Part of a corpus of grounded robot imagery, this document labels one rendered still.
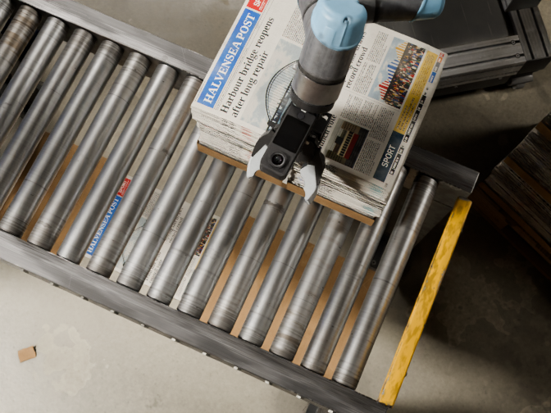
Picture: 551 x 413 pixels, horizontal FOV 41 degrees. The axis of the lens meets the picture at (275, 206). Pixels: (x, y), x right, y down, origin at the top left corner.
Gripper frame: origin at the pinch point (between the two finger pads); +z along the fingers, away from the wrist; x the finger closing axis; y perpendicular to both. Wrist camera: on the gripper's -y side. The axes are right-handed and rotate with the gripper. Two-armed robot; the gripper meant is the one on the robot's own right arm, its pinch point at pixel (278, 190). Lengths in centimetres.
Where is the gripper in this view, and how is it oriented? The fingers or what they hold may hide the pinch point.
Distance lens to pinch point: 126.4
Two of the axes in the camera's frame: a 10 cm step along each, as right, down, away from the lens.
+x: -9.1, -4.1, 0.8
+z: -2.4, 6.7, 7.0
